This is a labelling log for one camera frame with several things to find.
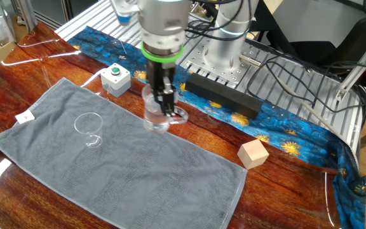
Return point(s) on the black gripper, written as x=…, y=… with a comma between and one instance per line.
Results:
x=159, y=74

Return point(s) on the clear glass mug with water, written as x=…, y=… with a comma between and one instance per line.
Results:
x=154, y=124

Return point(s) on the green push button box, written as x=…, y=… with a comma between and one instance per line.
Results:
x=114, y=84

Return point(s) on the black foam block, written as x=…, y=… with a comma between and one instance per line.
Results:
x=224, y=95

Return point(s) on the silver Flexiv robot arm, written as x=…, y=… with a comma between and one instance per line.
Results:
x=162, y=25

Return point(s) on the grey towel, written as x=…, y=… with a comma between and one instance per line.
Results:
x=122, y=175

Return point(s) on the dark framed cabinet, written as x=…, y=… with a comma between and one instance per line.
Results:
x=75, y=9

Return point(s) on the light wooden cube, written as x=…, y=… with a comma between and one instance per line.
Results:
x=253, y=156

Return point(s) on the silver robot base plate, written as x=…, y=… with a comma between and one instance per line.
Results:
x=195, y=63

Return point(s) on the empty clear plastic cup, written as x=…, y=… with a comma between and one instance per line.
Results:
x=91, y=140

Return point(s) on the blue starry tablecloth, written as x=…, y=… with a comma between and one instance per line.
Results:
x=297, y=133

